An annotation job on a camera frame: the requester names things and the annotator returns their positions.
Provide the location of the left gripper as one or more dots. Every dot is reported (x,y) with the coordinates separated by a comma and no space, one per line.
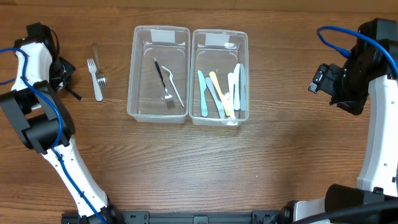
(65,72)

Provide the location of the black-handled metal fork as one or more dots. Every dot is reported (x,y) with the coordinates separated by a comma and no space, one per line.
(168,97)

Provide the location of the thin white plastic fork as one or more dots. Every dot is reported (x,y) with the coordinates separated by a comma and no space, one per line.
(173,84)

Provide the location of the white plastic knife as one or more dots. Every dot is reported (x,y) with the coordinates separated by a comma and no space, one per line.
(236,87)

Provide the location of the cream plastic knife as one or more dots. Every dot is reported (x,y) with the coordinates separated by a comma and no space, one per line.
(231,95)

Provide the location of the yellow plastic knife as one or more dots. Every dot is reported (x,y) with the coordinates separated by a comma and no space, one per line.
(223,99)

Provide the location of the light blue knife top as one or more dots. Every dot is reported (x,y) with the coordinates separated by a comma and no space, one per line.
(202,82)

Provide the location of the pale blue knife bottom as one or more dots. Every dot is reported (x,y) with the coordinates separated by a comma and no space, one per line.
(218,103)

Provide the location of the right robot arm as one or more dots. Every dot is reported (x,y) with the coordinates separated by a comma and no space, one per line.
(368,75)

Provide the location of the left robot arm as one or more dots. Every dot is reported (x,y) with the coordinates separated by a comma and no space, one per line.
(43,123)

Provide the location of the left clear plastic container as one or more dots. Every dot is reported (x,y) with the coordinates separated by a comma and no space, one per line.
(171,46)

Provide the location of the clear plastic container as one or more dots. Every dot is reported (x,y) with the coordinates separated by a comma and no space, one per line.
(216,50)
(171,46)

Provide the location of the right clear plastic container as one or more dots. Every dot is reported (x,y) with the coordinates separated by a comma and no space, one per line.
(216,50)

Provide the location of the short silver metal fork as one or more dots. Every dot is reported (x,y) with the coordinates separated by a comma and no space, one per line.
(101,79)

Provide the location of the thick white plastic fork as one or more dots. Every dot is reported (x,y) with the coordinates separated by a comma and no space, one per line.
(92,69)

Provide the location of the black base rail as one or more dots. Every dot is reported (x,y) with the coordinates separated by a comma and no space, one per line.
(256,216)

